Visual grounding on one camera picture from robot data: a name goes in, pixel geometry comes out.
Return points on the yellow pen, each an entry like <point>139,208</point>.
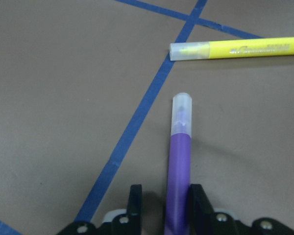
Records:
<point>232,49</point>

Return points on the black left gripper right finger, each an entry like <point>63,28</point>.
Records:
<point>207,221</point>

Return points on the purple pen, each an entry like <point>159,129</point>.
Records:
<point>178,181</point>

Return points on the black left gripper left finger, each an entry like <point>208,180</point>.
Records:
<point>128,222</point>

